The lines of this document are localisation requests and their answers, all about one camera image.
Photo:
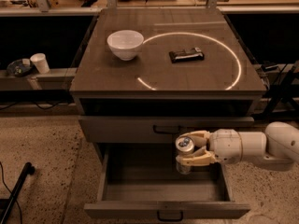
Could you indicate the black middle drawer handle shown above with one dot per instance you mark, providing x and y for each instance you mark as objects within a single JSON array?
[{"x": 170, "y": 216}]

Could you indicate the closed top drawer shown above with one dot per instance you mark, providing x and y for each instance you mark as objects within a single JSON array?
[{"x": 139, "y": 129}]

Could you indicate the silver blue redbull can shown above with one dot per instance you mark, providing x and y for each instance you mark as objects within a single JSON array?
[{"x": 184, "y": 147}]

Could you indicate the black top drawer handle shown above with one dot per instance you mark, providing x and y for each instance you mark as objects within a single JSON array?
[{"x": 166, "y": 129}]

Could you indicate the white ceramic bowl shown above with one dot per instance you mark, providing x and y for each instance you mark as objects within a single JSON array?
[{"x": 125, "y": 44}]

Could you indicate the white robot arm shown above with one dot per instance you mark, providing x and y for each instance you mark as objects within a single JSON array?
[{"x": 276, "y": 148}]

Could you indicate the white paper cup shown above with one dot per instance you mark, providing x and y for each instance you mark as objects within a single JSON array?
[{"x": 40, "y": 62}]

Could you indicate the black drawer handle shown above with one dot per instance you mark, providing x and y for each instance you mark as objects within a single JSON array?
[
  {"x": 166, "y": 129},
  {"x": 170, "y": 216}
]

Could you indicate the open middle drawer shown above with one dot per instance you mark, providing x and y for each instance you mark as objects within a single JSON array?
[{"x": 136, "y": 181}]

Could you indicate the grey drawer cabinet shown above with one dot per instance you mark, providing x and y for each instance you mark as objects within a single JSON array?
[{"x": 224, "y": 84}]

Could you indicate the black pole on floor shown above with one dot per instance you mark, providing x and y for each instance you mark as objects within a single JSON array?
[{"x": 6, "y": 204}]

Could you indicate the dark round dish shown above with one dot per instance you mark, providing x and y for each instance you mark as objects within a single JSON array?
[{"x": 20, "y": 68}]

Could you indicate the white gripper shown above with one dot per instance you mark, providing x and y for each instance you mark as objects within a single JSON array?
[{"x": 224, "y": 144}]

